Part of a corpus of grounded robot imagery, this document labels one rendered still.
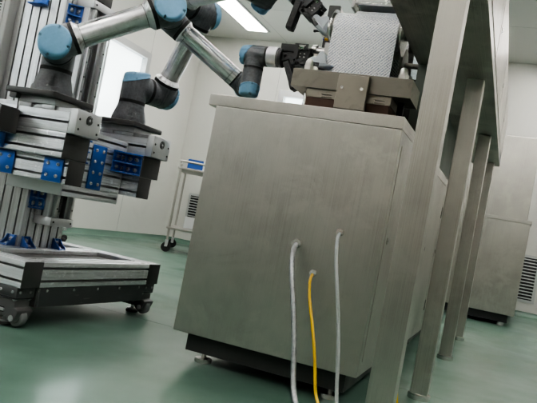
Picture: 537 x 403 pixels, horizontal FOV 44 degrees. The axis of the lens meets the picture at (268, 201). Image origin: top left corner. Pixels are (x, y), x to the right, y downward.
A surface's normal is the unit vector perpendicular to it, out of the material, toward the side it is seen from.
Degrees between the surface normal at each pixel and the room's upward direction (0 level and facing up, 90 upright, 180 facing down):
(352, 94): 90
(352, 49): 90
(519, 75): 90
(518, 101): 90
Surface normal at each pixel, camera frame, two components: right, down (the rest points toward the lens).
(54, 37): 0.08, 0.06
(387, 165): -0.34, -0.09
